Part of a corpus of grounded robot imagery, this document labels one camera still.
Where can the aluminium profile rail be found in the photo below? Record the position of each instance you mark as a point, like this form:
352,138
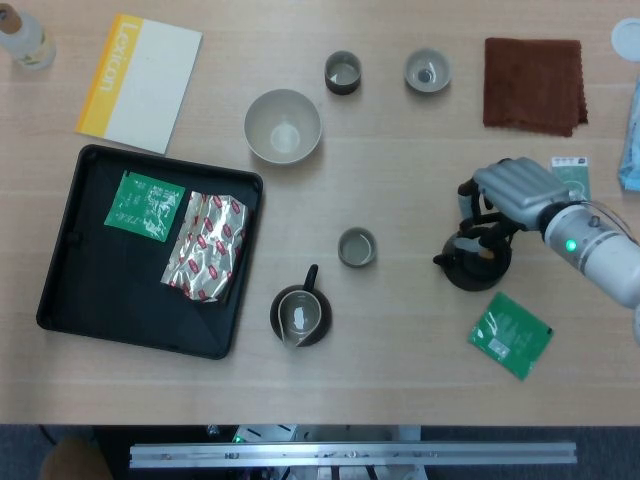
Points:
350,455

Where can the beige ceramic bowl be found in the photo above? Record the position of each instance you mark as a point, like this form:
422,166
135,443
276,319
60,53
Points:
282,127

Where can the white round plastic lid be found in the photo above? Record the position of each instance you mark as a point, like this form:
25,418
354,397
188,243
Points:
627,40

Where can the green tea packet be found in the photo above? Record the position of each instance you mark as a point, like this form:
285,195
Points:
510,335
142,205

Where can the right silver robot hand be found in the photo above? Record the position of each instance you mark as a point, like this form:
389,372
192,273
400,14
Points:
520,187

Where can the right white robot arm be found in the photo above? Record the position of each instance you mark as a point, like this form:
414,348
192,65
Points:
600,250

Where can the black square tray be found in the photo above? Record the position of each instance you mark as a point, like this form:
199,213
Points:
100,290

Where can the silver foil red-print packet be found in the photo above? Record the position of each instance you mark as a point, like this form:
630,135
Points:
210,245

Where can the brown folded cloth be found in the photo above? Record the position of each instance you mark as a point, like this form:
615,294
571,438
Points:
532,85

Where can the dark ceramic pouring pitcher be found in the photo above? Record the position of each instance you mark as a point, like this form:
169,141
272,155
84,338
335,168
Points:
322,320

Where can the glass bottle wooden cap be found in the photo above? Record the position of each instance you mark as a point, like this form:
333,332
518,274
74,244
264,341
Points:
27,42

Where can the blue wet wipes pack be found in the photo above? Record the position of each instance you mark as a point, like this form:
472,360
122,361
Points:
631,160

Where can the yellow white Lexicon book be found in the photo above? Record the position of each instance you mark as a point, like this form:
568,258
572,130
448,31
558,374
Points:
145,85

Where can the green white card deck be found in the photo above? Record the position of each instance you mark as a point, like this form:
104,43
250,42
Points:
575,175

